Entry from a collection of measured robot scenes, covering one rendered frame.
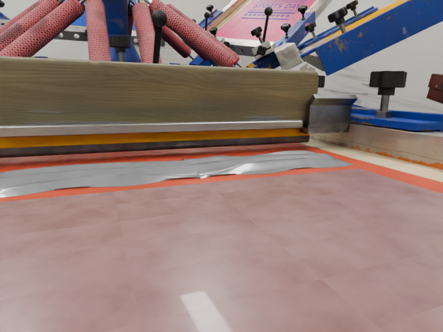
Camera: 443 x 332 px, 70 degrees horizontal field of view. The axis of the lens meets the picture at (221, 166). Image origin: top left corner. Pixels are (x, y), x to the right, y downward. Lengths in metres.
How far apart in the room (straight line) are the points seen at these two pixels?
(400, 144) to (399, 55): 2.32
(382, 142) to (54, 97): 0.38
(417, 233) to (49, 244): 0.20
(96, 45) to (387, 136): 0.67
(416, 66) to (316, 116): 2.21
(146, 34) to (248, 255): 0.81
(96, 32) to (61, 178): 0.64
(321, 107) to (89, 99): 0.29
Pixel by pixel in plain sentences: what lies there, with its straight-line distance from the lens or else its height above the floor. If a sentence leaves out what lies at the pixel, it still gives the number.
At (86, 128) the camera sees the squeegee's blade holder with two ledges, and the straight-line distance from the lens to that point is 0.35.
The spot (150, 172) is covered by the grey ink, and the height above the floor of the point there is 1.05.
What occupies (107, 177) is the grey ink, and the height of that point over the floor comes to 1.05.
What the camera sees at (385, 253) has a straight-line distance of 0.18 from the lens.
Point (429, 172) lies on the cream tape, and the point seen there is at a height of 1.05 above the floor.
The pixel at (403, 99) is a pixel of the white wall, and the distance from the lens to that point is 2.68.
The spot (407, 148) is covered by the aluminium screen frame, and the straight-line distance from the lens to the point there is 0.43.
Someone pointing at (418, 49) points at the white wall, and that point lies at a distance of 2.66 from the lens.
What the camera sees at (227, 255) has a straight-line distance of 0.16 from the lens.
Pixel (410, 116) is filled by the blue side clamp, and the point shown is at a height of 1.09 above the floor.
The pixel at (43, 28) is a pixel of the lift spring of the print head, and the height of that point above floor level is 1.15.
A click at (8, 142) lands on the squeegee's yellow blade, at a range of 0.39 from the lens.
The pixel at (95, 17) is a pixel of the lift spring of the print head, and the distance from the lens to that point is 0.95.
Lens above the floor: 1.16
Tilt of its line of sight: 22 degrees down
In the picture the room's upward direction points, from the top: 5 degrees clockwise
